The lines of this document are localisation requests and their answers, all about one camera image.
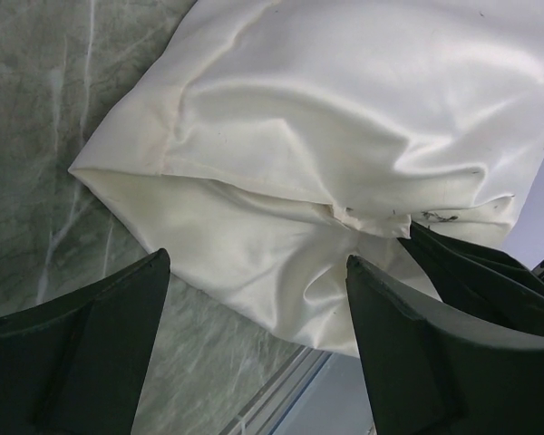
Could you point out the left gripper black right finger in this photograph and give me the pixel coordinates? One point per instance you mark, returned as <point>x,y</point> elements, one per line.
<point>432,369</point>

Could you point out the cream pillowcase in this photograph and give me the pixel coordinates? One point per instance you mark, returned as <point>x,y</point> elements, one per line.
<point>274,139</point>

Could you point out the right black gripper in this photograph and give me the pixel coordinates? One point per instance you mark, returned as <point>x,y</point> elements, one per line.
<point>498,303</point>

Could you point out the aluminium front rail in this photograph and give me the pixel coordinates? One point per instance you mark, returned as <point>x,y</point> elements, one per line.
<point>272,403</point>

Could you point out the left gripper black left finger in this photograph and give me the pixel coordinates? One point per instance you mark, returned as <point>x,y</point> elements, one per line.
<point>77,364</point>

